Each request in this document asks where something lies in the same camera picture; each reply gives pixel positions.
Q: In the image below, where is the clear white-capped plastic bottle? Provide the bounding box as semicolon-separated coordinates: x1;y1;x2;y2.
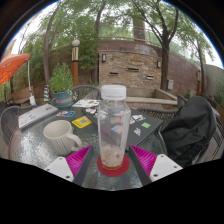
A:
97;84;132;171

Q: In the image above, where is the white printed booklet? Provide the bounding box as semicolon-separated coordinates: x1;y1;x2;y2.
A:
72;98;101;109

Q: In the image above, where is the blue sticker card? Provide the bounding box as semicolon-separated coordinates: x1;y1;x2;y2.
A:
55;110;76;118

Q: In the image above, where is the blue yellow striped cone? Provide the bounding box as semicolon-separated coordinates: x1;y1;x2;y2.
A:
43;84;52;103

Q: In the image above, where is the wooden bench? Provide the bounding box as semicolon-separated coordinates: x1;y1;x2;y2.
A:
6;85;34;107

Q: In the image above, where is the yellow square card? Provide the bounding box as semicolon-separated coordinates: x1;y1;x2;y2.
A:
71;115;93;129

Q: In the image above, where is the wooden lamp post, globe light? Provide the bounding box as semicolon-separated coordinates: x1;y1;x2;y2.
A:
71;39;81;88

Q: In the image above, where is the green plant in blue pot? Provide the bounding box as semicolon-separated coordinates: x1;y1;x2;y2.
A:
49;62;75;108

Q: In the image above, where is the black backpack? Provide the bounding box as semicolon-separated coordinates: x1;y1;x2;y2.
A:
160;95;218;168

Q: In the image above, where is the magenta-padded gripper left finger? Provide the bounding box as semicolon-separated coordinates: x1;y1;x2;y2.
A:
44;144;96;187

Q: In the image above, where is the black laptop with stickers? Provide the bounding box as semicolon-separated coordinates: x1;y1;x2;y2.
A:
82;105;164;151

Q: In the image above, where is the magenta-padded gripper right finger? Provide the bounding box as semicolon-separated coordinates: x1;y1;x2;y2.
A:
129;144;184;186

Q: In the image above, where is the silver laptop with stickers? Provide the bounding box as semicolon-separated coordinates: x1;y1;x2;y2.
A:
18;103;59;130

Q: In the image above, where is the white ribbed mug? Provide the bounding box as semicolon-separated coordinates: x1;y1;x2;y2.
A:
42;119;83;157

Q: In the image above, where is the flat round red coaster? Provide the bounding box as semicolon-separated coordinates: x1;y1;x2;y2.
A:
96;153;131;178

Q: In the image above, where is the orange canopy tent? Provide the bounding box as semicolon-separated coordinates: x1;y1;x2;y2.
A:
0;53;31;87

